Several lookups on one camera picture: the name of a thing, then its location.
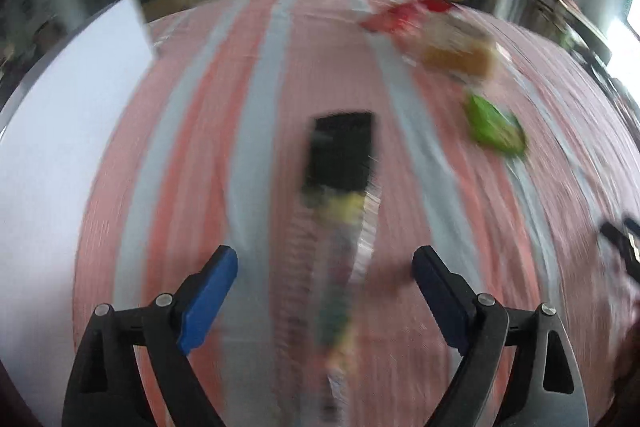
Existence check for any bagged toast bread loaf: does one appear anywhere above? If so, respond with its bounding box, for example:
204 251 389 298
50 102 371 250
407 13 499 83

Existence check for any striped red grey tablecloth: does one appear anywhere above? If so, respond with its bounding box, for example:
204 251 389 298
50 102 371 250
73 0 639 426

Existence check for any cardboard box on floor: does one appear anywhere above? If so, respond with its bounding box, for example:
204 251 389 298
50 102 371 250
142 0 193 23

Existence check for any green snack pack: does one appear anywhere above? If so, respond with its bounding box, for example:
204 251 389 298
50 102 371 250
463 93 527 156

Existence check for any white cardboard box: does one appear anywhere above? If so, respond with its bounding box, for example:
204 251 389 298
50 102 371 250
1 0 154 426

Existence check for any red snack bag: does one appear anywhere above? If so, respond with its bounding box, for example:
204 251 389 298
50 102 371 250
359 0 454 35

